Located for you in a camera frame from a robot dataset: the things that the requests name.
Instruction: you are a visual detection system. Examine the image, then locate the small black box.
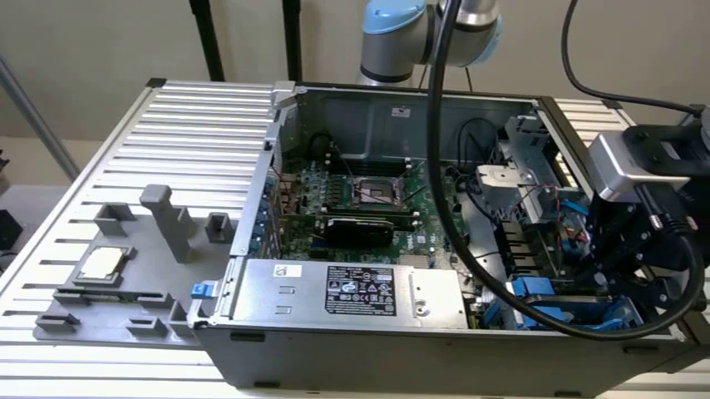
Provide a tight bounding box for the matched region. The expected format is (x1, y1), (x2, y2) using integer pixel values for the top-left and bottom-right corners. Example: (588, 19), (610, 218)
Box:
(0, 209), (24, 251)

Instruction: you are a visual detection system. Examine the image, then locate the green motherboard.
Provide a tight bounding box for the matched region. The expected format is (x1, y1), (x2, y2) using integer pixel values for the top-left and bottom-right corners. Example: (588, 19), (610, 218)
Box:
(273, 155), (484, 271)

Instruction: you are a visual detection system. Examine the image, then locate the silver CPU chip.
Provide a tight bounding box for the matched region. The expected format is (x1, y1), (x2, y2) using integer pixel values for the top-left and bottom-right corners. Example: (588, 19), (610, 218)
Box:
(81, 247), (129, 278)

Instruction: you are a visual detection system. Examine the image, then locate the blue data wire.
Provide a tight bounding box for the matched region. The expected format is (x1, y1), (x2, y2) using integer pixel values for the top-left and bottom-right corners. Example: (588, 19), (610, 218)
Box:
(559, 198), (592, 251)

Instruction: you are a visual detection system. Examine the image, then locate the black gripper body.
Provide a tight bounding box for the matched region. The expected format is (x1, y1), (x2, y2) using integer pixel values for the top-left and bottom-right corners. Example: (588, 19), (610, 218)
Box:
(622, 124), (710, 196)

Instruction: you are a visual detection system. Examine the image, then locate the thick black camera cable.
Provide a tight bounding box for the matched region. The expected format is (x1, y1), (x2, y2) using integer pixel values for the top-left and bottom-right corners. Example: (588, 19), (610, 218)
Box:
(425, 0), (707, 340)

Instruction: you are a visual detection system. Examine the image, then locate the grey-blue plastic disk bay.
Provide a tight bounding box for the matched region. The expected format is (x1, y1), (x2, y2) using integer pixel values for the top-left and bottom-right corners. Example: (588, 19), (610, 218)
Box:
(480, 272), (651, 334)

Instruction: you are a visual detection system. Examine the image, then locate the open grey PC case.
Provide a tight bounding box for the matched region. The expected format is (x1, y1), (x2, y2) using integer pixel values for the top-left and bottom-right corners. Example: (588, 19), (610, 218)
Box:
(187, 80), (710, 390)

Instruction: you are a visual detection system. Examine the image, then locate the rear port block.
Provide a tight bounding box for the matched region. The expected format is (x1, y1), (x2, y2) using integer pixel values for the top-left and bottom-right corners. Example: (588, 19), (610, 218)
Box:
(275, 173), (304, 218)

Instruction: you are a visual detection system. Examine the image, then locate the black stand pole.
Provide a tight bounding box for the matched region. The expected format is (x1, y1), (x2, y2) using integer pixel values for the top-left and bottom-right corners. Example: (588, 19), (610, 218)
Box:
(187, 0), (227, 82)
(280, 0), (304, 82)

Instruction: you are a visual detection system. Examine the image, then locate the silver power supply unit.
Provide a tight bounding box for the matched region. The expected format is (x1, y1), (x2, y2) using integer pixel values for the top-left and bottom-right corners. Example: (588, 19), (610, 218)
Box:
(220, 258), (469, 332)

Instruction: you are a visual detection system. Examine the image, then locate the black power wire bundle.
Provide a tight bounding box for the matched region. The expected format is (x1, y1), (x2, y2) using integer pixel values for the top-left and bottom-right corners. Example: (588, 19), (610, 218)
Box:
(455, 117), (503, 199)

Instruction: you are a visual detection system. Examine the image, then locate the thin red and black wire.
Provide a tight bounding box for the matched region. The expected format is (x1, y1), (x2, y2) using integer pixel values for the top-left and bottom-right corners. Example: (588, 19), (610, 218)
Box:
(520, 185), (562, 222)

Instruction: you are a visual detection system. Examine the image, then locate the hard disk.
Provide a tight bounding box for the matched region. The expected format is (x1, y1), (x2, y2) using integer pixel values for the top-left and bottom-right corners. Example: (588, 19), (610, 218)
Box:
(507, 276), (615, 311)

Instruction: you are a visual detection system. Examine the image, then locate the metal drive cage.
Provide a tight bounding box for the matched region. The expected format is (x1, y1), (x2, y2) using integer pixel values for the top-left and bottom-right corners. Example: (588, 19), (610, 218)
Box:
(475, 115), (584, 225)

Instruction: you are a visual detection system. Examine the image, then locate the black CPU power wire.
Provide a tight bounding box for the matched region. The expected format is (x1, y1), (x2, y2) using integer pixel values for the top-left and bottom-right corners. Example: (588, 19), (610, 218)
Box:
(307, 132), (335, 163)

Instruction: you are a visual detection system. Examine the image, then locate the grey metal frame leg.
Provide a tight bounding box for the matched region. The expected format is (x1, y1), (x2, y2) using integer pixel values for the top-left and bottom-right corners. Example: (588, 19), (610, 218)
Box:
(0, 53), (80, 182)

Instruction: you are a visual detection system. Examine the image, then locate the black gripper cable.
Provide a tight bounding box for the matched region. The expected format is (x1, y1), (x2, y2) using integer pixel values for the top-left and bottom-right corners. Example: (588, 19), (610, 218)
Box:
(559, 0), (706, 118)

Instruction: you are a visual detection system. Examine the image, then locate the grey parts rack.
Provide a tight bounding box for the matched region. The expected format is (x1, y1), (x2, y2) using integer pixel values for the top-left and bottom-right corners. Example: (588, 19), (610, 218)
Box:
(32, 185), (240, 346)

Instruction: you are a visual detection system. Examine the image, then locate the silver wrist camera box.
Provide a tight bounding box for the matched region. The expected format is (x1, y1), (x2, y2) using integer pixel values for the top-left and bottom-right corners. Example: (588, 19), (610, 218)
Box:
(586, 131), (692, 204)

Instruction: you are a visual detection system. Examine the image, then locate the blue plastic caddy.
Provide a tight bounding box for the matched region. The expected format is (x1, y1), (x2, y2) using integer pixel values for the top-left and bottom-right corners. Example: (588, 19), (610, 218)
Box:
(482, 304), (572, 332)

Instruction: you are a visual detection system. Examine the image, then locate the CPU socket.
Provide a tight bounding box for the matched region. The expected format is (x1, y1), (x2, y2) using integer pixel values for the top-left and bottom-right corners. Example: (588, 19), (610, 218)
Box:
(345, 176), (415, 209)

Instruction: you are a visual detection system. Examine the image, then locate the blue case latch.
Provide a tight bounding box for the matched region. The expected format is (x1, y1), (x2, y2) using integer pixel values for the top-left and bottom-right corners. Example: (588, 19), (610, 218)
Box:
(188, 281), (219, 301)

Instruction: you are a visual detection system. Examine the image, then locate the green RAM stick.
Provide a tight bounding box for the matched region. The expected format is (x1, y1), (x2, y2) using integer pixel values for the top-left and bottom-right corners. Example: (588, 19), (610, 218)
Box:
(76, 292), (168, 302)

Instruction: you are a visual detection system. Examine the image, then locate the black graphics card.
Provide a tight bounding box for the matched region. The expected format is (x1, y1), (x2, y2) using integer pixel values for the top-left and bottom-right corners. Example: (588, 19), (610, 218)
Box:
(315, 214), (397, 251)

